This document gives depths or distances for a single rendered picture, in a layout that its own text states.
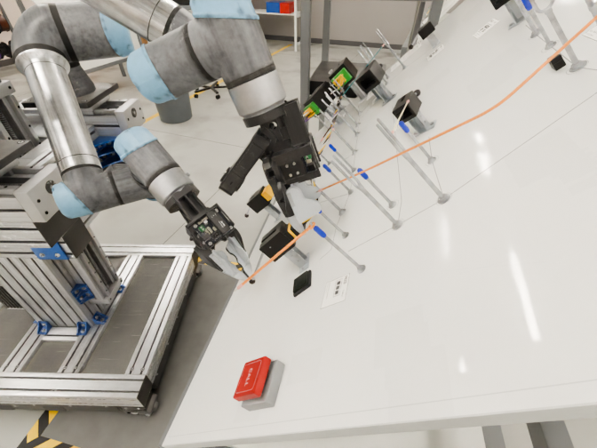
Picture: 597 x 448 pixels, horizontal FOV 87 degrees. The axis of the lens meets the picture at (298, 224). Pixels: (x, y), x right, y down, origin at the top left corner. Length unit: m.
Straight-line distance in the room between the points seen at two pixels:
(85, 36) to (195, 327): 1.40
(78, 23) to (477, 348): 0.93
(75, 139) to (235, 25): 0.46
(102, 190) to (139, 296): 1.14
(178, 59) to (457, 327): 0.45
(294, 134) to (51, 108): 0.54
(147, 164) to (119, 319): 1.23
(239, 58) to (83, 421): 1.67
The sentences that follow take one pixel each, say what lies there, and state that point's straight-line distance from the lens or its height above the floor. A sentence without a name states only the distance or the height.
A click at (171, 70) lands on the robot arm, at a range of 0.49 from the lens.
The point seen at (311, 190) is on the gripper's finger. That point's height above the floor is 1.21.
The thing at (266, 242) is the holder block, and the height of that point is 1.14.
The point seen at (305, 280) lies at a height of 1.11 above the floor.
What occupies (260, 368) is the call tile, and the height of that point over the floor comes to 1.11.
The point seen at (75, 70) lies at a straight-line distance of 1.39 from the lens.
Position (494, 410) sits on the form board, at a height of 1.28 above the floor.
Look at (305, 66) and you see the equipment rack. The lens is 1.40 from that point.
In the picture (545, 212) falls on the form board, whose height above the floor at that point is 1.35.
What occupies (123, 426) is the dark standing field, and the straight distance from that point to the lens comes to 1.76.
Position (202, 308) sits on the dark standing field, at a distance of 1.93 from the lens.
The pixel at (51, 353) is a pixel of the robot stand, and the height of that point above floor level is 0.21.
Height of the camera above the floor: 1.53
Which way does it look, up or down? 41 degrees down
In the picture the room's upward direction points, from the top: straight up
